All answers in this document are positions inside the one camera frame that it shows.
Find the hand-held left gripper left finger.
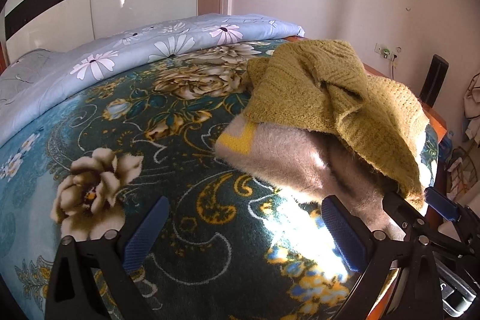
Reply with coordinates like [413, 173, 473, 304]
[44, 196, 170, 320]

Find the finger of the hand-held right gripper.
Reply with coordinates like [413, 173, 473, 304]
[382, 192, 473, 257]
[425, 187, 480, 249]

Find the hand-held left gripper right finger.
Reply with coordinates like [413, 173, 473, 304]
[322, 195, 449, 320]

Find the olive green knit sweater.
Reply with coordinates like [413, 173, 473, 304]
[243, 39, 430, 210]

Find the beige fuzzy sweater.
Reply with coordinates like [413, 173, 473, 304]
[214, 118, 428, 242]

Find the teal floral blanket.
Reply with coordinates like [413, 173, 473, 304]
[0, 37, 439, 320]

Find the light blue floral quilt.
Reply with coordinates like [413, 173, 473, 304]
[0, 13, 305, 148]

